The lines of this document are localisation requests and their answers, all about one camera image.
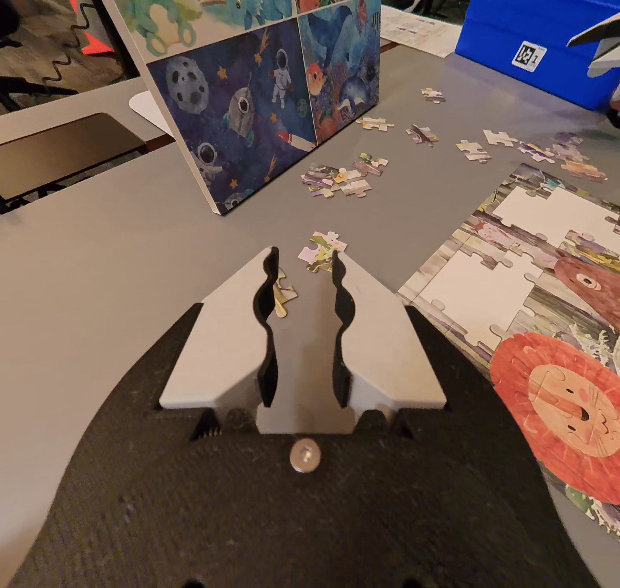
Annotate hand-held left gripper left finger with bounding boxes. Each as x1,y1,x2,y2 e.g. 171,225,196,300
159,246,281,413

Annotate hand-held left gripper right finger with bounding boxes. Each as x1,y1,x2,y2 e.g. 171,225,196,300
331,250,447,413

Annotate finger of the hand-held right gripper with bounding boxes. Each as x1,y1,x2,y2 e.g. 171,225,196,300
567,15,620,47
586,39,620,78

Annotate animal jigsaw puzzle board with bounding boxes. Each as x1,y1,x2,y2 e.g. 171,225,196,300
397,163,620,538

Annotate jigsaw pieces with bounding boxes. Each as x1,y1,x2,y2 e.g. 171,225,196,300
273,87,608,319

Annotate pink green jigsaw piece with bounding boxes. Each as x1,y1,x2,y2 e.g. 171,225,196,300
297,231,348,274

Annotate blue plastic bin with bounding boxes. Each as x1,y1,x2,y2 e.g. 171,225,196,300
455,0,620,111

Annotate printed paper sheet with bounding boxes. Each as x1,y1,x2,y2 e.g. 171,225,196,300
380,6,466,58

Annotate puzzle box with pictures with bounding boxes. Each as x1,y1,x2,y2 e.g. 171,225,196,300
87,0,383,216

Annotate beige table flap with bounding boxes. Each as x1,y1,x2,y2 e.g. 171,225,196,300
0,113,148,201

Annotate orange traffic cone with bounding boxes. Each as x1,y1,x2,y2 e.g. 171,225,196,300
64,0,105,56

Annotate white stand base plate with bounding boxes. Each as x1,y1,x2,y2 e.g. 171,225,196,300
129,90,176,138

